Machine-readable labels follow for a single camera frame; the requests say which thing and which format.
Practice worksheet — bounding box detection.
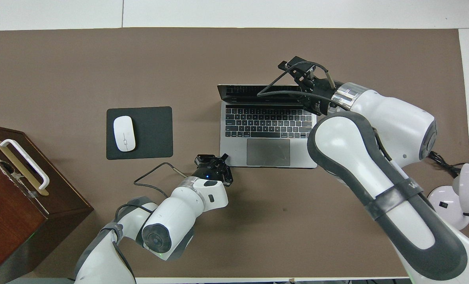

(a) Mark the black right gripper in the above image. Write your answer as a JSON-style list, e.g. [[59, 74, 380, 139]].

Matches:
[[278, 56, 343, 116]]

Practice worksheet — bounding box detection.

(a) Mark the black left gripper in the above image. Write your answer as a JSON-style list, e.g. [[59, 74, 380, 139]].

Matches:
[[190, 153, 234, 187]]

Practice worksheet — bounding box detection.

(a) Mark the silver Apple laptop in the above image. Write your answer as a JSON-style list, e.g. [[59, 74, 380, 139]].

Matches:
[[217, 84, 318, 169]]

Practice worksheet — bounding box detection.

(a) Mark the black mouse pad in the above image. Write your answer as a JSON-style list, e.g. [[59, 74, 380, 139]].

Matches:
[[106, 106, 174, 160]]

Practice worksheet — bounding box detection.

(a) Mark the white computer mouse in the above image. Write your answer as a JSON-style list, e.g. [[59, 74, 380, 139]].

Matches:
[[113, 116, 136, 152]]

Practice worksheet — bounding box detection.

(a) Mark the brown table mat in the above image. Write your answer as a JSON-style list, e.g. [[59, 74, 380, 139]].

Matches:
[[0, 28, 469, 278]]

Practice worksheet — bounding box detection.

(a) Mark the white desk lamp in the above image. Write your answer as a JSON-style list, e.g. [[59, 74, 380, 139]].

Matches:
[[427, 163, 469, 231]]

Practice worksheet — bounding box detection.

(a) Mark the dark brown wooden box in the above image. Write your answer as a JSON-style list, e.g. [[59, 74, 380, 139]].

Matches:
[[0, 123, 94, 284]]

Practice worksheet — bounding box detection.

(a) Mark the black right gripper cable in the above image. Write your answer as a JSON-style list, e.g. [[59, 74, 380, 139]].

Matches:
[[257, 61, 331, 97]]

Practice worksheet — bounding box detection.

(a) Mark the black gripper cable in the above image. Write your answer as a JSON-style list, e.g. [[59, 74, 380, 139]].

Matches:
[[134, 162, 188, 198], [257, 61, 331, 97]]

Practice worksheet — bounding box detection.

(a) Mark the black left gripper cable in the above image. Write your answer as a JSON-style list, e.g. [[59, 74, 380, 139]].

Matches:
[[134, 162, 188, 198]]

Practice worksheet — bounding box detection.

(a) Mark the black lamp power cable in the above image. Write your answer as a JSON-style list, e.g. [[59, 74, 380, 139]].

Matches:
[[428, 151, 462, 178]]

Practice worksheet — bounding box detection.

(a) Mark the white box handle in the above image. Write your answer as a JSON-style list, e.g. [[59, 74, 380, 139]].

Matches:
[[0, 139, 50, 191]]

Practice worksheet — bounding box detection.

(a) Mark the gold box handle plate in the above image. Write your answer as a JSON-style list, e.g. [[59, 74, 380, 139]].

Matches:
[[0, 139, 49, 196]]

